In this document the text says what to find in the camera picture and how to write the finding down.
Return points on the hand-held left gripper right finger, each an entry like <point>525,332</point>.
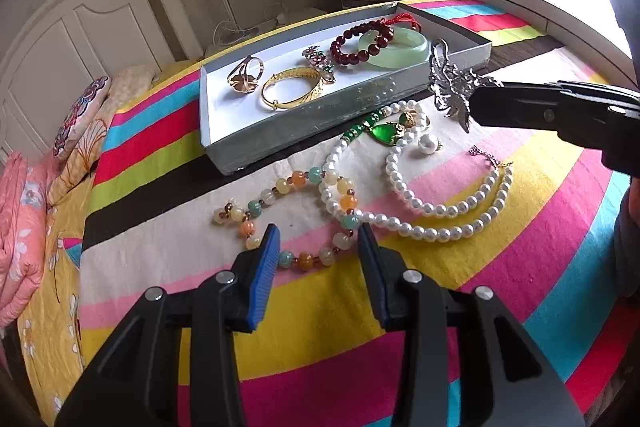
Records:
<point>374,277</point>

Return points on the grey cardboard box tray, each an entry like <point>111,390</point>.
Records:
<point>230,117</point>

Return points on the gold bangle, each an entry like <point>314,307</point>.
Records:
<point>300,99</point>

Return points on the cream dotted pillow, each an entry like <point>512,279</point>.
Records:
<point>132,87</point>

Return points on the white headboard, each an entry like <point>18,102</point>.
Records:
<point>75,42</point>

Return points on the small multicoloured brooch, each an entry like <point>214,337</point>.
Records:
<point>320,59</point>

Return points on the silver brooch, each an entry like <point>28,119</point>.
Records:
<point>450,82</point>

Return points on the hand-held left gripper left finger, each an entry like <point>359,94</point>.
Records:
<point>260,279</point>

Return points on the pearl earring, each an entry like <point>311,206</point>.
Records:
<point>427,143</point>

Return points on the embroidered pillow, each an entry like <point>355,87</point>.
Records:
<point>80,117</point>

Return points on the green jade bangle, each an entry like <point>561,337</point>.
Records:
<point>395,59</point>

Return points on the yellow floral bedsheet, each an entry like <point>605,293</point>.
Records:
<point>55,307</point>

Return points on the white nightstand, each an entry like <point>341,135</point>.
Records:
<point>295,17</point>

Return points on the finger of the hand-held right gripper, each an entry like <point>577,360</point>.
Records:
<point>525,109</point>
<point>595,91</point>

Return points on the orange floral pillow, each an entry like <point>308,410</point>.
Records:
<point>80,162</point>

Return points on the pink floral quilt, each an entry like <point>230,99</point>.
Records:
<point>20,232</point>

